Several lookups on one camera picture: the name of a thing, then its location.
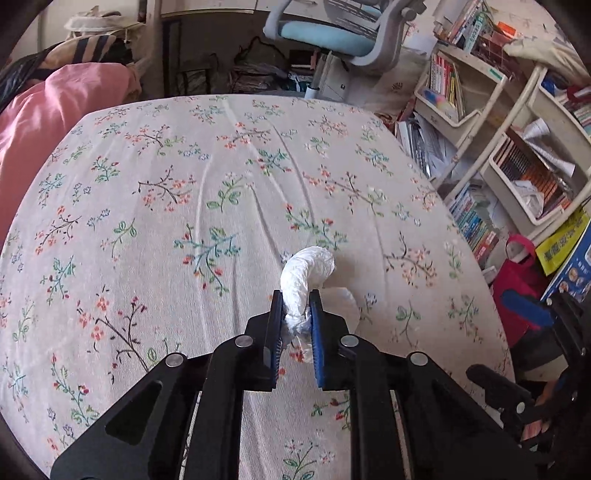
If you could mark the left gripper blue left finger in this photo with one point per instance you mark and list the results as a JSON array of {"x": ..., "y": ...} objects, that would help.
[{"x": 273, "y": 340}]

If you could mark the black plastic bag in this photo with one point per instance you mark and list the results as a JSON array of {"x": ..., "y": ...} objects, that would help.
[{"x": 14, "y": 77}]

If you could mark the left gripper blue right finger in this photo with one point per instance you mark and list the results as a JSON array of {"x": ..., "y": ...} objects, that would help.
[{"x": 318, "y": 337}]

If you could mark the striped beige bag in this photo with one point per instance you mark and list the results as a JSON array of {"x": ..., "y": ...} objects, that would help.
[{"x": 99, "y": 36}]

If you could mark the white rolling book cart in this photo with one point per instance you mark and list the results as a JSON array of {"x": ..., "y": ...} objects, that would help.
[{"x": 522, "y": 160}]

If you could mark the blue grey desk chair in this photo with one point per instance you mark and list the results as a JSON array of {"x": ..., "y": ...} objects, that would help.
[{"x": 368, "y": 35}]

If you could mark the white tissue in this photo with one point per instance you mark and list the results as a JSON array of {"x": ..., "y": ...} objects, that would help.
[{"x": 308, "y": 270}]

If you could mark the pink blanket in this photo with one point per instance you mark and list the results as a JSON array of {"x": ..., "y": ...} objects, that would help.
[{"x": 37, "y": 120}]

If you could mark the floral bed sheet mattress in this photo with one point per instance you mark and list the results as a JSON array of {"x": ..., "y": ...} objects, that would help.
[{"x": 163, "y": 226}]

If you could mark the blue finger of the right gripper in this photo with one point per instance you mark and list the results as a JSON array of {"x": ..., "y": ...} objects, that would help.
[{"x": 530, "y": 309}]

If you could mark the red tote bag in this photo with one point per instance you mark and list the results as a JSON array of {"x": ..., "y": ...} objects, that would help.
[{"x": 526, "y": 278}]

